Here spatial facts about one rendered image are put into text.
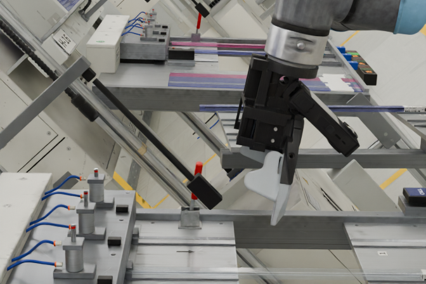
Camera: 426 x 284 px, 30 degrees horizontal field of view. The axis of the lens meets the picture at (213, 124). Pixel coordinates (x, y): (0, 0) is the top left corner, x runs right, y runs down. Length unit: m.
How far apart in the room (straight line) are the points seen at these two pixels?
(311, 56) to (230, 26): 4.61
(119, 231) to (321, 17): 0.41
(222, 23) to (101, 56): 3.42
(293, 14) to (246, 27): 4.63
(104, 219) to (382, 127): 1.06
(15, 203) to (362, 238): 0.53
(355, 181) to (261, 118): 0.58
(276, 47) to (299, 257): 1.27
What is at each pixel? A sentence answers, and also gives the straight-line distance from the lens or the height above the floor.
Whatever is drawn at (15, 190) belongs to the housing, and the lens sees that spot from 1.23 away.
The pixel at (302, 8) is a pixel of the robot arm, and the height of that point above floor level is 1.21.
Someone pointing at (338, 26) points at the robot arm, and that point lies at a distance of 1.14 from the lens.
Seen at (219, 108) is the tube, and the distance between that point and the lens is 1.62.
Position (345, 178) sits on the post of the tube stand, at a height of 0.81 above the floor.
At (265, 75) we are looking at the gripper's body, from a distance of 1.01.
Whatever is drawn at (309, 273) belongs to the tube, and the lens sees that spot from 1.13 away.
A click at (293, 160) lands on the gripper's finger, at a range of 1.00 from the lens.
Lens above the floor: 1.40
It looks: 13 degrees down
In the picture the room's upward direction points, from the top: 44 degrees counter-clockwise
